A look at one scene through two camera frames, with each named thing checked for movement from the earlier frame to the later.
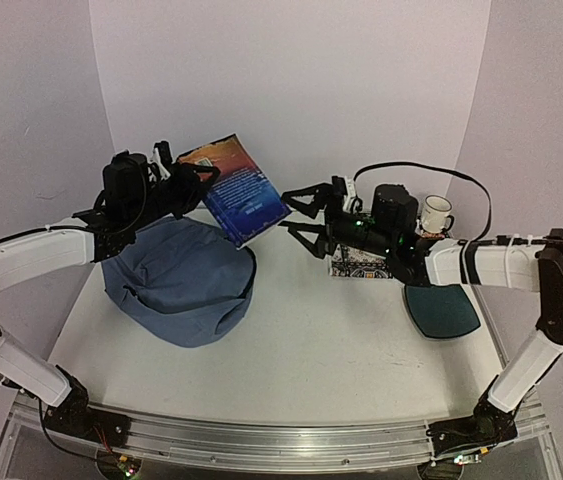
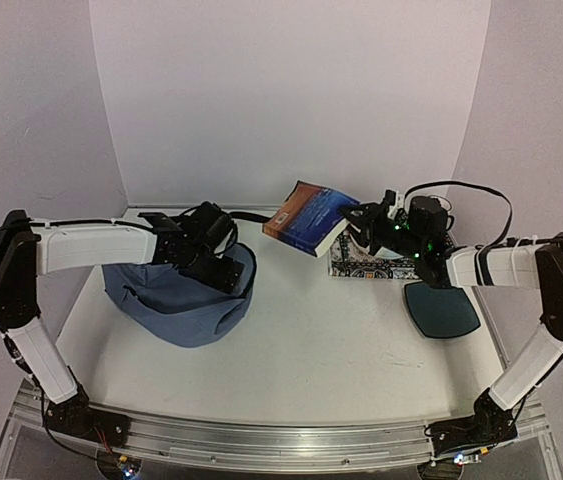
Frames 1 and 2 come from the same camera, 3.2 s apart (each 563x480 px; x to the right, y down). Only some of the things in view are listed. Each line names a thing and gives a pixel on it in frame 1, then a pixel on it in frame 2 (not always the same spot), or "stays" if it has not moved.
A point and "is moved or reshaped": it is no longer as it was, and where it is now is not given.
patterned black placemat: [349, 262] stays
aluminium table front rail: [264, 446] stays
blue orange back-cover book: [241, 197] is moved or reshaped
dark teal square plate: [440, 311] stays
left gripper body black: [176, 198] -> [203, 269]
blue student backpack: [183, 283] stays
